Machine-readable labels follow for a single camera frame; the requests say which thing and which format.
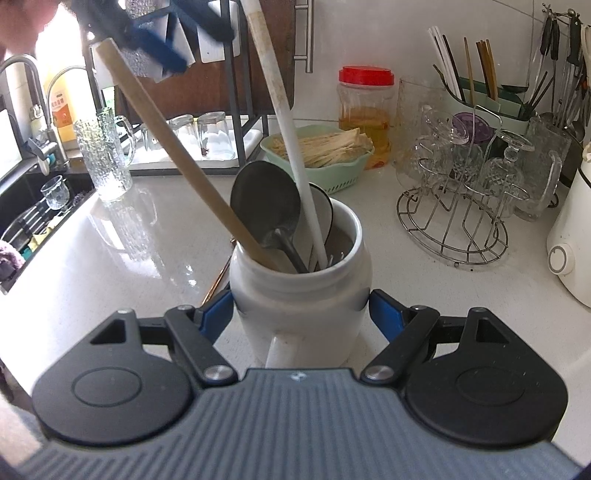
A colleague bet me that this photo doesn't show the tall clear glass pitcher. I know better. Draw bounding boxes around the tall clear glass pitcher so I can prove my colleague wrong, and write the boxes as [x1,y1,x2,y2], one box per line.
[393,78,455,185]

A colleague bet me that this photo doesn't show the wooden-handled utensil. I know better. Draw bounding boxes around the wooden-handled utensil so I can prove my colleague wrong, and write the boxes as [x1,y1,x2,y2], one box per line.
[92,38,284,273]

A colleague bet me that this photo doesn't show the purple glass cup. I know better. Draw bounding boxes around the purple glass cup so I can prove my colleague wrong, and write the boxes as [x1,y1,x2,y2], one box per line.
[451,113,490,148]

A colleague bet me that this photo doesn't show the purple scrub cloth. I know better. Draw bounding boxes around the purple scrub cloth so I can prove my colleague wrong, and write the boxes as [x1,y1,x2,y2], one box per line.
[0,242,25,283]

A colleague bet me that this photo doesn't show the tall textured glass jug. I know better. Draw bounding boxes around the tall textured glass jug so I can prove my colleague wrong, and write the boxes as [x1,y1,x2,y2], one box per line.
[515,115,573,222]

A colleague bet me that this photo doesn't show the white long-handled utensil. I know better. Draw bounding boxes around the white long-handled utensil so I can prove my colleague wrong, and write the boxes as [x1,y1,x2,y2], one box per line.
[243,0,329,268]

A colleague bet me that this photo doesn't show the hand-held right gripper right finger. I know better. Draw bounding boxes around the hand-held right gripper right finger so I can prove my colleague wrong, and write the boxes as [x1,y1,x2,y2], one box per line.
[360,287,509,387]

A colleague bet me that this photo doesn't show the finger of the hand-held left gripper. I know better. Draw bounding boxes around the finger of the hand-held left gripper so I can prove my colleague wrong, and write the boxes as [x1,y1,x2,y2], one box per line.
[168,0,237,43]
[69,0,190,75]

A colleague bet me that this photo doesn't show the white ceramic mug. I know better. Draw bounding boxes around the white ceramic mug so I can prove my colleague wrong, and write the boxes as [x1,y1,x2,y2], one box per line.
[229,198,374,369]

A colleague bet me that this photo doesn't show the red-lidded plastic jar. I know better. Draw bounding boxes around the red-lidded plastic jar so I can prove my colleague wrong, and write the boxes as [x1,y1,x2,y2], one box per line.
[337,65,396,169]

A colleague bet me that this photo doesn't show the dried bean curd sticks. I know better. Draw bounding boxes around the dried bean curd sticks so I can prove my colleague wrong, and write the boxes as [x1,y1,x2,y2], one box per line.
[268,129,374,169]

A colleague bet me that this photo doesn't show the person's left hand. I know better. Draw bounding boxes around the person's left hand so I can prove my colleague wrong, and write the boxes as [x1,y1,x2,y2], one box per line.
[0,0,61,51]

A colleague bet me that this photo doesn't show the copper spoon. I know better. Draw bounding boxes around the copper spoon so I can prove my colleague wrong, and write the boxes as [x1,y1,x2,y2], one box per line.
[201,253,234,308]

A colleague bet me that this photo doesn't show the bunch of chopsticks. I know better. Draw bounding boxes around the bunch of chopsticks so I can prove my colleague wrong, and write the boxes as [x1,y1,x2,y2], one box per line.
[427,25,502,104]

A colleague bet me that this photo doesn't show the metal bar handle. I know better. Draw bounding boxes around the metal bar handle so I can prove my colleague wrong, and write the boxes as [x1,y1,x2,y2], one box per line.
[294,0,315,75]

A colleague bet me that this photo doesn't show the metal wire glass rack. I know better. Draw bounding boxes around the metal wire glass rack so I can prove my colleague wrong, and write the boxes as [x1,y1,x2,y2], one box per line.
[396,104,529,267]

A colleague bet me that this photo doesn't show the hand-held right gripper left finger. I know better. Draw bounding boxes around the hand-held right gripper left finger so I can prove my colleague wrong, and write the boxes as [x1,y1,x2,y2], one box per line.
[90,290,239,387]

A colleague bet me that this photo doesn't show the white plastic box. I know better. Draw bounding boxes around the white plastic box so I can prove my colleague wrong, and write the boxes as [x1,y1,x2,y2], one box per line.
[198,0,241,63]
[152,9,195,81]
[90,41,122,86]

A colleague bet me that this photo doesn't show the hanging kitchen utensils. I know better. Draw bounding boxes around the hanging kitchen utensils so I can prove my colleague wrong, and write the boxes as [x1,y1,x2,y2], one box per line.
[522,11,591,139]

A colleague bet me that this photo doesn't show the upturned glasses on tray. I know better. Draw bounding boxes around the upturned glasses on tray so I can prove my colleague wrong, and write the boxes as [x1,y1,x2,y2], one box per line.
[129,113,269,174]

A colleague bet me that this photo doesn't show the white electric cooker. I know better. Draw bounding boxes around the white electric cooker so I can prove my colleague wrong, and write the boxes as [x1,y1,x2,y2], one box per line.
[546,141,591,309]

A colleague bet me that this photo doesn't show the textured glass beer mug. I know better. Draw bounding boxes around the textured glass beer mug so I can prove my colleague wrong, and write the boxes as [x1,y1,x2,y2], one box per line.
[74,107,136,204]

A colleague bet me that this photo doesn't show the grey metal spoon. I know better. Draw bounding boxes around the grey metal spoon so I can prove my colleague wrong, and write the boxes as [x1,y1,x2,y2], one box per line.
[230,161,309,274]

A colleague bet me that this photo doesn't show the pull-down kitchen faucet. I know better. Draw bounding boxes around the pull-down kitchen faucet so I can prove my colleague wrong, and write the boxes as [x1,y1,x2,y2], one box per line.
[0,54,70,174]

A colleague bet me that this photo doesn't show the metal utensil hanger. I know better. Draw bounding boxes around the metal utensil hanger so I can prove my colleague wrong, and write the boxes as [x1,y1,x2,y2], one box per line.
[540,2,587,24]

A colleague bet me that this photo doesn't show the clear glass tumbler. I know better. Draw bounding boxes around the clear glass tumbler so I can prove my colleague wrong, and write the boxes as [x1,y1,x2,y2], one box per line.
[198,112,237,161]
[168,114,199,160]
[139,122,171,158]

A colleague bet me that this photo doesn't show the yellow plastic bottle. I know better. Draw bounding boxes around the yellow plastic bottle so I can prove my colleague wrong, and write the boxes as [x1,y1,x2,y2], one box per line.
[48,69,88,144]

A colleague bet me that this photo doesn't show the bubble-textured clear sheet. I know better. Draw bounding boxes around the bubble-textured clear sheet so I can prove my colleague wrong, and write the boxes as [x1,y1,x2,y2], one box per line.
[124,0,163,84]

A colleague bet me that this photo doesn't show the green plastic basket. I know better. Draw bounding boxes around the green plastic basket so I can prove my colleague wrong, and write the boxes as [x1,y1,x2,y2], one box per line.
[260,124,375,195]

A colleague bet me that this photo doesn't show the clear glass goblet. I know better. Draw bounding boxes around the clear glass goblet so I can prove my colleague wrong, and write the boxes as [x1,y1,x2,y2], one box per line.
[418,110,481,185]
[480,130,536,208]

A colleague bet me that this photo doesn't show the small patterned glass cup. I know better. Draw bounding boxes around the small patterned glass cup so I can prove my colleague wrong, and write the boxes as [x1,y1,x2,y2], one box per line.
[41,175,70,210]

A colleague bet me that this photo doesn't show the slim curved faucet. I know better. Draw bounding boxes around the slim curved faucet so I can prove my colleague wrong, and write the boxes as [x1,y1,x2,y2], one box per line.
[45,65,88,139]

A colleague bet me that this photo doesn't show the wooden cutting board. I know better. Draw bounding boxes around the wooden cutting board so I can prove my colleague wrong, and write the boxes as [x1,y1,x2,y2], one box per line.
[185,0,296,118]

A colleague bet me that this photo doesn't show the black metal shelf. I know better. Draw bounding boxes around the black metal shelf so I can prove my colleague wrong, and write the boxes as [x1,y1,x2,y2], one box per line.
[78,0,271,169]

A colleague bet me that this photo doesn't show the black kitchen sink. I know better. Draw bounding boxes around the black kitchen sink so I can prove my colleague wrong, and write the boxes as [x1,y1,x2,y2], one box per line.
[0,171,98,291]

